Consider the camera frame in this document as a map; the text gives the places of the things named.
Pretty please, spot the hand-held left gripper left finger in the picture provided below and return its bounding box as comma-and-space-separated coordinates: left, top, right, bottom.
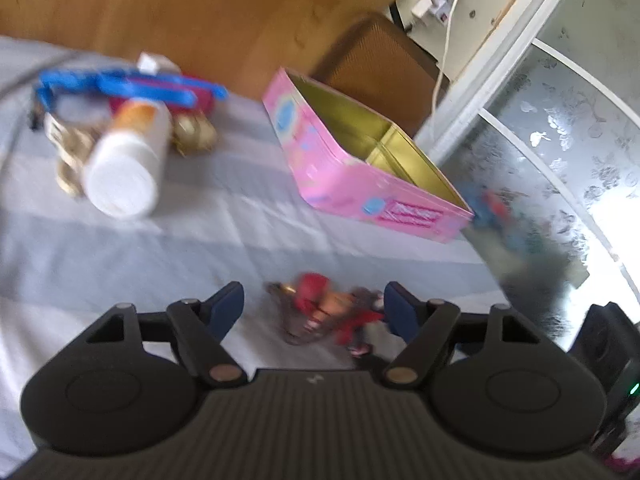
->
87, 281, 248, 389

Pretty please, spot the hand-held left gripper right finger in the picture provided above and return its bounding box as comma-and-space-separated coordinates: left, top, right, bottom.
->
382, 281, 540, 387

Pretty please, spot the red toy figure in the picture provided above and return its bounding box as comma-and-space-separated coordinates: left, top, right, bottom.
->
265, 272, 388, 358

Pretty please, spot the pink tin box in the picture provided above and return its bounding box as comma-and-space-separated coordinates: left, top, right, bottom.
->
262, 66, 475, 244

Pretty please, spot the white plastic bottle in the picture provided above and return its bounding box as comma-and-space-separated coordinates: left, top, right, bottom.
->
81, 97, 173, 219

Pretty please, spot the gold medal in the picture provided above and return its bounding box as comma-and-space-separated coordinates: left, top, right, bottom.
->
45, 115, 101, 198
172, 112, 218, 156

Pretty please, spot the small red box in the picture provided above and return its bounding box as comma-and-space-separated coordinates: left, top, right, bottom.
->
107, 77, 217, 117

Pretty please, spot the white-framed frosted glass door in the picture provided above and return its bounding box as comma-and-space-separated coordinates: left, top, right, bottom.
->
414, 0, 640, 356

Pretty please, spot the brown bedside cabinet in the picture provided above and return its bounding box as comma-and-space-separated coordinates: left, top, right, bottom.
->
312, 12, 451, 138

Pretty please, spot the small white box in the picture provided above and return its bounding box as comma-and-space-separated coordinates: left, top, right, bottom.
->
136, 51, 181, 75

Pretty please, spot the wooden headboard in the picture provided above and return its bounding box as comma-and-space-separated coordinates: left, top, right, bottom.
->
0, 0, 426, 138

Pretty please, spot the white charger cable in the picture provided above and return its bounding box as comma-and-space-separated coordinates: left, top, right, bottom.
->
431, 0, 473, 116

